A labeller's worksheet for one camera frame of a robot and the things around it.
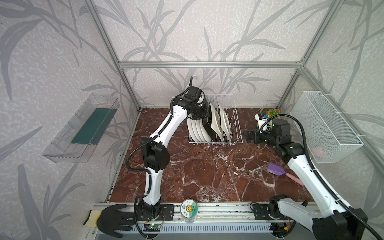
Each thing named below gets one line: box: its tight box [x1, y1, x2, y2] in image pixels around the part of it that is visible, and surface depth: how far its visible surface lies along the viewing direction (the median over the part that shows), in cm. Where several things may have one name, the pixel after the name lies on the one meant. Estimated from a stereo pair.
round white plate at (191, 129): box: [187, 118, 198, 142], surface depth 91 cm
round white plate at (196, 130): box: [191, 119, 203, 142], surface depth 91 cm
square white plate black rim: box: [209, 102, 224, 142], surface depth 90 cm
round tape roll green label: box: [180, 199, 198, 223], surface depth 69 cm
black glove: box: [97, 204, 135, 238], surface depth 72 cm
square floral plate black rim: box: [209, 102, 222, 140], surface depth 90 cm
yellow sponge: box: [83, 210, 102, 228], surface depth 73 cm
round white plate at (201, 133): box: [195, 119, 209, 142], surface depth 91 cm
